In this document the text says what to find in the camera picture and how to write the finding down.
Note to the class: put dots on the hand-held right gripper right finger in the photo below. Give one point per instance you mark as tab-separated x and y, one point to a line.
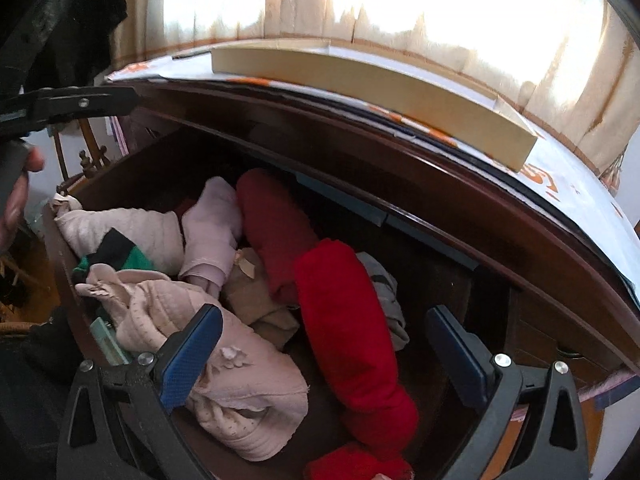
457	355

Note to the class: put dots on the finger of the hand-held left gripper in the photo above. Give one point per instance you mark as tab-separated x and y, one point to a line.
75	102

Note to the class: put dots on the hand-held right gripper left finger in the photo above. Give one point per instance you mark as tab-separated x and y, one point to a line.
192	355

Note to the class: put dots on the beige dotted garment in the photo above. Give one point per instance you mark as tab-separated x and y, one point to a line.
240	390

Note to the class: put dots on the dark wooden drawer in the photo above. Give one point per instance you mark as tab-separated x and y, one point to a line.
430	285

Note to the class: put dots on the tan knit garment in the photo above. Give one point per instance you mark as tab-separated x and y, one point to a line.
255	300

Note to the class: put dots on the grey garment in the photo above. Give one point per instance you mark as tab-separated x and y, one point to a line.
387	295

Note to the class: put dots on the bright red garment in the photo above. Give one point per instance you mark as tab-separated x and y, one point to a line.
350	335

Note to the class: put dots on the green and black garment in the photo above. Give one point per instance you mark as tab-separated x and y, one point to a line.
135	257

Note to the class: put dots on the light pink garment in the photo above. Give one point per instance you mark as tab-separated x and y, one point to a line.
210	230

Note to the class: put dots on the pale beige ribbed garment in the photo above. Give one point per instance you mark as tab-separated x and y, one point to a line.
125	230

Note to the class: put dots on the dark red garment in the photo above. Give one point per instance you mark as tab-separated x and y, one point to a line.
275	230

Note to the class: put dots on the shallow cardboard box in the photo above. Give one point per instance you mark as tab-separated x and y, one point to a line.
375	85

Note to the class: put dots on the person's left hand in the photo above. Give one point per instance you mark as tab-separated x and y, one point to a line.
12	215

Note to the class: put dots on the wooden spindle chair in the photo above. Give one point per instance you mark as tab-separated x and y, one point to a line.
87	132

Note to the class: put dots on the pale green packet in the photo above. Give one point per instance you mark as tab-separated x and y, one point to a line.
107	340

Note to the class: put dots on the black hanging clothing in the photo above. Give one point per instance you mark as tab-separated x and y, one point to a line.
95	10

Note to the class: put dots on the dark wooden dresser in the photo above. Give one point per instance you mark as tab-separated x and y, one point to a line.
450	180

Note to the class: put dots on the curtain tassel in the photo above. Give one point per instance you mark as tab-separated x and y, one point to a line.
612	175

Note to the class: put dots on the cream and orange curtain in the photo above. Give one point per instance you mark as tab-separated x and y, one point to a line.
575	110

